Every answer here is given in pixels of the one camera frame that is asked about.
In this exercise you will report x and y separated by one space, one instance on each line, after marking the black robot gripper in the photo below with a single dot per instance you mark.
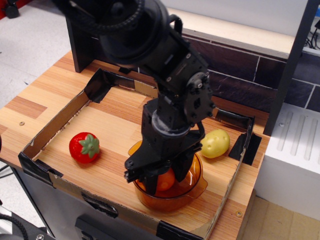
157 151

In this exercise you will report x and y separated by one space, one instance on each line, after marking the orange toy carrot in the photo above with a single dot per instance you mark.
165 181

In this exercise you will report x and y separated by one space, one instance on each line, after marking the orange transparent plastic pot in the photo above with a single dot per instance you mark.
179 195

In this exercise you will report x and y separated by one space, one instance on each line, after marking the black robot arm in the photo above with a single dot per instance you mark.
141 34

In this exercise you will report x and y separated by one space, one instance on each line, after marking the taped cardboard fence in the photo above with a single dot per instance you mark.
93 200

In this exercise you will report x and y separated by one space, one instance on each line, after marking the yellow toy potato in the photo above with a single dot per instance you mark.
215 143

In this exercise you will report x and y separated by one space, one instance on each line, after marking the red toy strawberry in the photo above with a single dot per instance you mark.
84 147

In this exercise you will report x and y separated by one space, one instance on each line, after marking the white ribbed sink unit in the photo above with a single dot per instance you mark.
289 175

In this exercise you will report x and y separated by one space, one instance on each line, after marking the dark tile backsplash panel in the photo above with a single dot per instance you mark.
246 63

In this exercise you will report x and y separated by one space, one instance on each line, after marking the black vertical post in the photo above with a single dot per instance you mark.
291 64

